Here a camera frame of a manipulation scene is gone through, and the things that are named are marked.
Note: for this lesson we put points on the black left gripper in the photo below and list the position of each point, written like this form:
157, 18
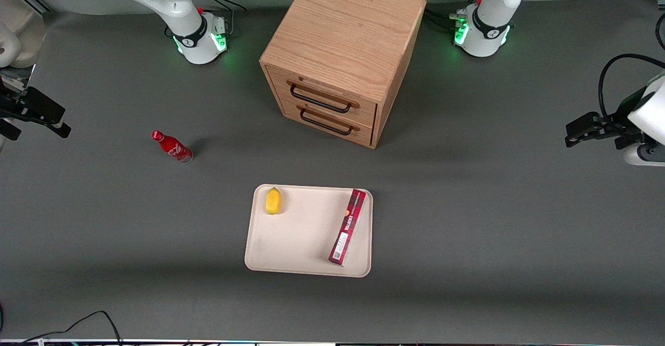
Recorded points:
625, 113

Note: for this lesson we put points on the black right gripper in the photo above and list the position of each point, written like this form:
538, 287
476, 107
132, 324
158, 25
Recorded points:
11, 103

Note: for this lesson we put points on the red coke bottle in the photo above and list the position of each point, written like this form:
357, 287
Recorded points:
174, 147

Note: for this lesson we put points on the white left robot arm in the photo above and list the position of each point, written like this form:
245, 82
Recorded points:
491, 34

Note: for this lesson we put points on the beige plastic tray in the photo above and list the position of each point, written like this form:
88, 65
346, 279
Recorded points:
301, 242

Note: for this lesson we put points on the yellow lemon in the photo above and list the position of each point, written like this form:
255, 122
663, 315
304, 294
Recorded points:
273, 201

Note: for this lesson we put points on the red cardboard box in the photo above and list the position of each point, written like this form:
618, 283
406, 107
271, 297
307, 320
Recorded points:
347, 227

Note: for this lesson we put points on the wooden drawer front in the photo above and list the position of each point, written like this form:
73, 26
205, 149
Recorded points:
324, 127
322, 92

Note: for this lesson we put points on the wooden drawer cabinet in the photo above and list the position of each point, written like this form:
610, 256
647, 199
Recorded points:
343, 29

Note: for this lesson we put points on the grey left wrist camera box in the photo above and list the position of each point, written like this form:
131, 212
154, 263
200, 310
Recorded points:
647, 155

